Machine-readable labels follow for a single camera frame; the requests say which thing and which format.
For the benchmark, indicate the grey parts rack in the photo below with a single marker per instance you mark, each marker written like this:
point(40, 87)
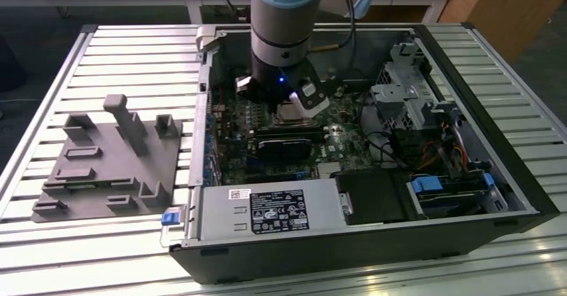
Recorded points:
point(111, 163)

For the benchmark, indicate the metal disk bay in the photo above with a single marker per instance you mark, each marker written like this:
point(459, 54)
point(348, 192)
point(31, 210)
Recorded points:
point(460, 193)

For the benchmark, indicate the blue disk carrier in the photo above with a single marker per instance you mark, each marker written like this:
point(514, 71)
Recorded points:
point(427, 184)

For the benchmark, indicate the small silver chipset heatsink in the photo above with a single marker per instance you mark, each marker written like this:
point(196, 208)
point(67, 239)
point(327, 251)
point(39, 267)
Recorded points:
point(330, 169)

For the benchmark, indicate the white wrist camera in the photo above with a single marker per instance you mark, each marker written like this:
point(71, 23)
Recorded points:
point(312, 100)

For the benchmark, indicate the silver power supply unit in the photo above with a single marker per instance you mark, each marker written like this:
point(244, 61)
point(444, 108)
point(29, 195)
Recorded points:
point(222, 216)

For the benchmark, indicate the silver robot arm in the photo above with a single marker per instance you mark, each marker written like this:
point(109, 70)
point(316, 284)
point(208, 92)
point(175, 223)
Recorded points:
point(279, 27)

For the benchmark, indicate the small blue plastic clip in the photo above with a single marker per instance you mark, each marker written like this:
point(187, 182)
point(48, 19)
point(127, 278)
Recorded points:
point(488, 180)

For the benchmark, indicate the blue case latch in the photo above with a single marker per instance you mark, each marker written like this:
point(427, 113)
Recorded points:
point(172, 217)

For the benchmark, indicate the black graphics card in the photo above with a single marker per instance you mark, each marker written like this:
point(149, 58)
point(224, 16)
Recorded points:
point(283, 148)

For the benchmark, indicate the silver square CPU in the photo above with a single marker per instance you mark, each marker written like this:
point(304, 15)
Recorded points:
point(287, 114)

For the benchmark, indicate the green RAM stick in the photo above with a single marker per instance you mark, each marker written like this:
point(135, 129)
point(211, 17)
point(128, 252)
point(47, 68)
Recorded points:
point(88, 185)

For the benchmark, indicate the green motherboard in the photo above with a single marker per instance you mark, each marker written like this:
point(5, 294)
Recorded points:
point(346, 143)

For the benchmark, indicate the wooden cabinet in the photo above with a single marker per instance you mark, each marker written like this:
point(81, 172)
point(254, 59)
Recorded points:
point(510, 10)

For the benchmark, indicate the grey metal drive cage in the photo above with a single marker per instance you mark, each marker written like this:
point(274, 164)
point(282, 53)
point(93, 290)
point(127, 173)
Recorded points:
point(399, 103)

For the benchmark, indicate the black open PC case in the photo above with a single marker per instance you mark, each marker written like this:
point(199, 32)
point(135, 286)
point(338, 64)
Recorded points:
point(310, 259)

